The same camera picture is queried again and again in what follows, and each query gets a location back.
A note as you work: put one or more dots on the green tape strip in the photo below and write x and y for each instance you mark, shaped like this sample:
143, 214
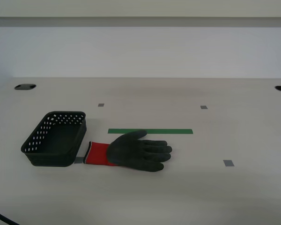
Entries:
168, 131

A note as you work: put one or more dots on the black perforated plastic basket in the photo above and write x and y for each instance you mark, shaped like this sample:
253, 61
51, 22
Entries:
53, 143

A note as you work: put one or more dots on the black glove with red cuff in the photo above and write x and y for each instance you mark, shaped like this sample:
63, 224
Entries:
133, 152

